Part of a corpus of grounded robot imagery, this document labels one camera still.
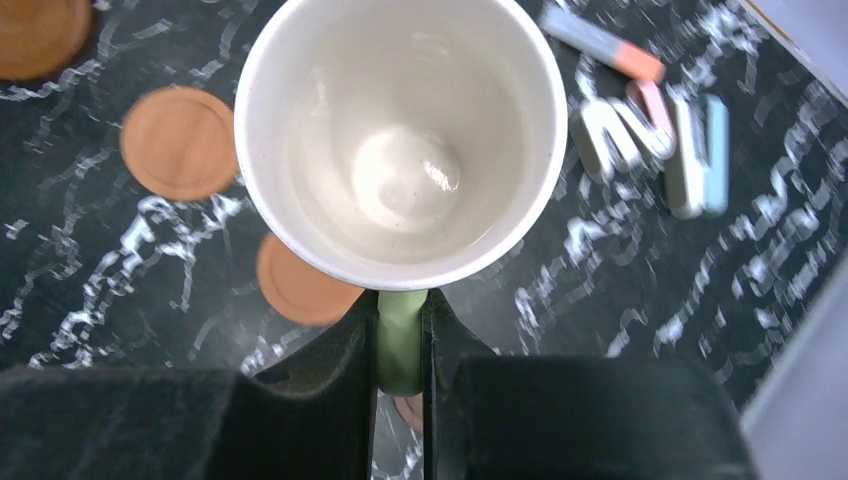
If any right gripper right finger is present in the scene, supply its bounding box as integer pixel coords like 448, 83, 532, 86
422, 289, 759, 479

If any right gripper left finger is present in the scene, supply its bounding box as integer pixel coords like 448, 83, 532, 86
1, 292, 376, 479

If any light wooden coaster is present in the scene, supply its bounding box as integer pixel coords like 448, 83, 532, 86
256, 233, 363, 327

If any green mug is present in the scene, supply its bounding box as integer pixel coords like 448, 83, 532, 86
234, 1, 568, 396

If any plain brown coaster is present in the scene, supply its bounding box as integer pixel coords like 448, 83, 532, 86
120, 86, 238, 201

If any brown grooved wooden coaster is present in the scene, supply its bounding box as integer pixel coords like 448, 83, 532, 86
1, 0, 93, 81

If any dark brown wooden coaster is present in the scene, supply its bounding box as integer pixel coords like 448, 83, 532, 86
393, 393, 424, 433

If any orange white marker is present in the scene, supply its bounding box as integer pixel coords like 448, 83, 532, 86
537, 3, 665, 83

